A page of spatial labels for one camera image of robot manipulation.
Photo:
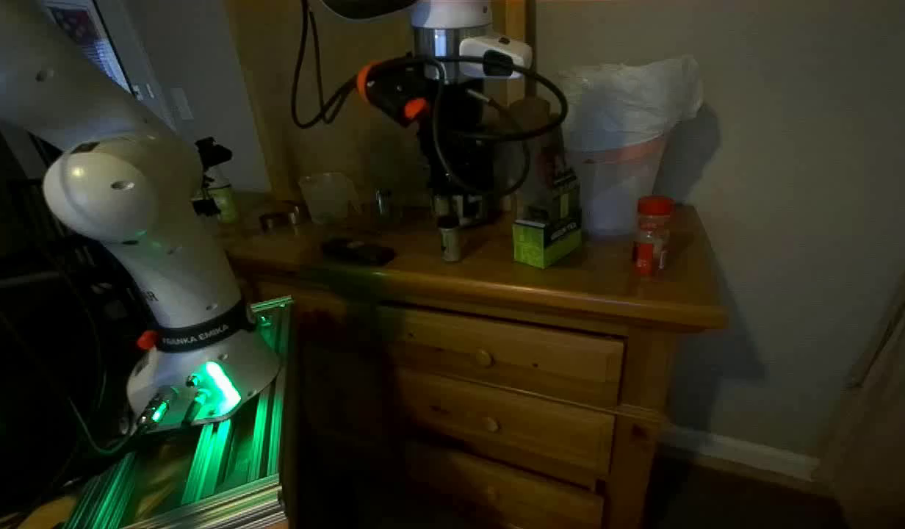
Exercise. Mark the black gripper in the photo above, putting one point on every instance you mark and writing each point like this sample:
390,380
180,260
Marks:
455,127

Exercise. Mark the small white-label spice bottle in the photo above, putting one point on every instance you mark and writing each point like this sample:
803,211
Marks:
452,238

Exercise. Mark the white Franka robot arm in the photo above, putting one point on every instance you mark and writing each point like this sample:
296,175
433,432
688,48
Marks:
130,185

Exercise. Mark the red-lid spice jar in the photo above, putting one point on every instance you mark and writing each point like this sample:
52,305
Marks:
653,235

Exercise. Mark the brown paper bag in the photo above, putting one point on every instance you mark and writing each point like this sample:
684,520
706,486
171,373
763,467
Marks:
546,155

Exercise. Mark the small clear glass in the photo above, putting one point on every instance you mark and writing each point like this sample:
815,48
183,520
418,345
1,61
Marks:
384,205

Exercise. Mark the clear plastic measuring cup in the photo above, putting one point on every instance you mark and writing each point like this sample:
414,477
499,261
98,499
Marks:
331,199

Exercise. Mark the green cardboard box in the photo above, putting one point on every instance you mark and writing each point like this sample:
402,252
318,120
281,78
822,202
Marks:
546,238

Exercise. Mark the flat black oval object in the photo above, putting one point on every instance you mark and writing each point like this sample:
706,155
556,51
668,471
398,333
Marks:
358,251

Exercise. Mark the white plastic bag bin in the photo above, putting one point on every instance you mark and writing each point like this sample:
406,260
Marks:
624,147

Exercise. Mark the wooden dresser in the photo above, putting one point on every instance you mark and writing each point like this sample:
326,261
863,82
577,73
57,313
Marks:
531,294

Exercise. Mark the wooden dresser drawer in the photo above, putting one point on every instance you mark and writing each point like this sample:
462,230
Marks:
531,352
500,495
514,421

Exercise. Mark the white baseboard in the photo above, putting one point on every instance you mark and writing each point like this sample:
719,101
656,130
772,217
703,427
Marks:
743,455

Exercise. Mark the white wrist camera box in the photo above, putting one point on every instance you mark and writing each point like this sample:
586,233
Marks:
496,54

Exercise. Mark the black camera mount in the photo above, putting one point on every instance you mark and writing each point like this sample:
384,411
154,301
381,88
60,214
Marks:
212,164

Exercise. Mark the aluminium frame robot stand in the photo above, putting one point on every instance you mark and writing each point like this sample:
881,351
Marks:
218,460

